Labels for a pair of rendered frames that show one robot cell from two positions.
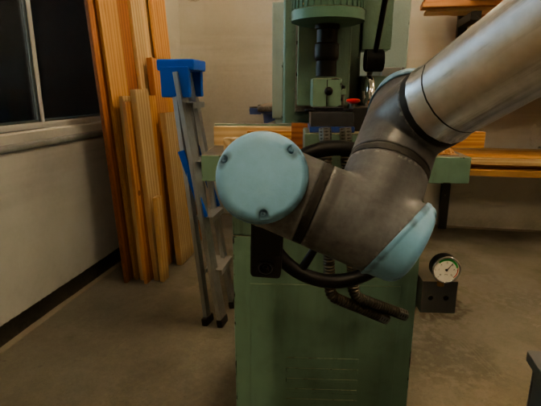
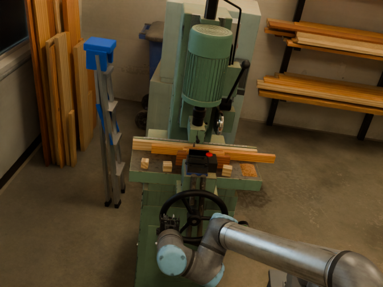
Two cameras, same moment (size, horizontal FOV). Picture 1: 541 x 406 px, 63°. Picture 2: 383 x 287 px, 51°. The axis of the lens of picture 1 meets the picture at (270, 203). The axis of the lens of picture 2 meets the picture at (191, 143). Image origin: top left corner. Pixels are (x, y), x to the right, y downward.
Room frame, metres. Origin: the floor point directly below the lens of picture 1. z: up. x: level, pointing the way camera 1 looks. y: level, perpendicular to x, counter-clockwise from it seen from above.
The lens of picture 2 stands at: (-0.45, 0.16, 1.92)
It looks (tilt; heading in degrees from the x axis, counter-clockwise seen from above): 30 degrees down; 350
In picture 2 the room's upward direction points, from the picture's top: 9 degrees clockwise
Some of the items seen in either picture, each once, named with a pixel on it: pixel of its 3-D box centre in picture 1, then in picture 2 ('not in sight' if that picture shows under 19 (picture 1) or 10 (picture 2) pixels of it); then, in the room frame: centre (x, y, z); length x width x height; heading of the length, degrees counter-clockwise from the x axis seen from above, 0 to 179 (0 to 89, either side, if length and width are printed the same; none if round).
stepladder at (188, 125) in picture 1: (199, 195); (106, 127); (1.93, 0.32, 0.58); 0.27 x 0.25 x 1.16; 80
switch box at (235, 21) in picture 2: not in sight; (231, 36); (1.46, -0.29, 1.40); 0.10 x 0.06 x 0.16; 177
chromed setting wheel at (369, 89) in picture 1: (366, 97); (219, 123); (1.27, -0.27, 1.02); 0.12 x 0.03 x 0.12; 177
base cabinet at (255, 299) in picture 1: (315, 314); (178, 223); (1.26, -0.14, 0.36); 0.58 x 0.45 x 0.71; 177
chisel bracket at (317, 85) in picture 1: (325, 96); (196, 130); (1.16, -0.14, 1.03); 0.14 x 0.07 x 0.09; 177
